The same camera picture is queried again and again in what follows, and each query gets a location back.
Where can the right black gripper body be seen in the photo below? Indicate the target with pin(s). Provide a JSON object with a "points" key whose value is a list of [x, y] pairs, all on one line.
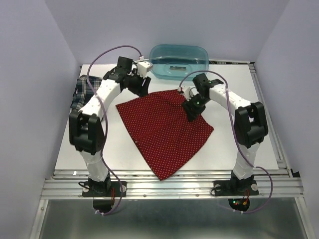
{"points": [[196, 102]]}

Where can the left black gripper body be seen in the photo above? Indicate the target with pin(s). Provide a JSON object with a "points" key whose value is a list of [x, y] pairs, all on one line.
{"points": [[135, 84]]}

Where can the red polka dot skirt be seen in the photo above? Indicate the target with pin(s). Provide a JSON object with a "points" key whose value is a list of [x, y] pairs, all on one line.
{"points": [[158, 125]]}

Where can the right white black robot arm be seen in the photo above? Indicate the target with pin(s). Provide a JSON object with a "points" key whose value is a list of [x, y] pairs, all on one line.
{"points": [[248, 119]]}

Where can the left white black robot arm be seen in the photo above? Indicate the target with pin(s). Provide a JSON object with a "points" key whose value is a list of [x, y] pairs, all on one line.
{"points": [[86, 132]]}

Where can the teal plastic tub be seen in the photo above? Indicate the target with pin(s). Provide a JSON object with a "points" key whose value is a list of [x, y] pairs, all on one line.
{"points": [[174, 62]]}

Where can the blue plaid folded skirt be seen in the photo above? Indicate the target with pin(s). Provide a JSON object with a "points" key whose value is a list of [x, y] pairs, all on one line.
{"points": [[83, 93]]}

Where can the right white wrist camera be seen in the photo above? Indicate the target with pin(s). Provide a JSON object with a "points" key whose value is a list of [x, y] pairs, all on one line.
{"points": [[186, 92]]}

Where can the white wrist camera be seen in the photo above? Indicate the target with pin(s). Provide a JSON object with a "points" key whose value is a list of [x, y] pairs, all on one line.
{"points": [[186, 92], [143, 68]]}

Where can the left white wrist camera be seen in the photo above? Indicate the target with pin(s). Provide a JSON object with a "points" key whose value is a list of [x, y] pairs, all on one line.
{"points": [[143, 68]]}

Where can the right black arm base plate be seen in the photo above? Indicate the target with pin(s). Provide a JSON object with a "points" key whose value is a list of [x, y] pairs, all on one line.
{"points": [[239, 189]]}

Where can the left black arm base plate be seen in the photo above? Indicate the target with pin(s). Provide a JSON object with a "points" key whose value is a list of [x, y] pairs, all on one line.
{"points": [[106, 195]]}

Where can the aluminium rail frame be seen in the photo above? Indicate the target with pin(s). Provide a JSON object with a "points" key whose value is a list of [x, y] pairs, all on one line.
{"points": [[180, 207]]}

